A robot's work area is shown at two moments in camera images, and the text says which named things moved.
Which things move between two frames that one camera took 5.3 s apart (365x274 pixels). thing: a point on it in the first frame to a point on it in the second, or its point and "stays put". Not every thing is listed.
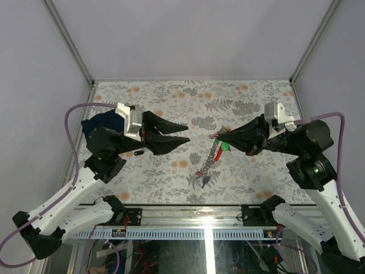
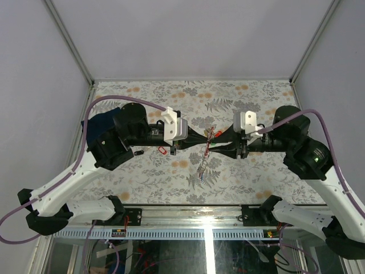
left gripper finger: (158, 145) to (183, 145)
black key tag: (138, 152) stays put
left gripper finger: (150, 120) to (194, 138)
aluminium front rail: (198, 217) stays put
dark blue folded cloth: (110, 119) stays put
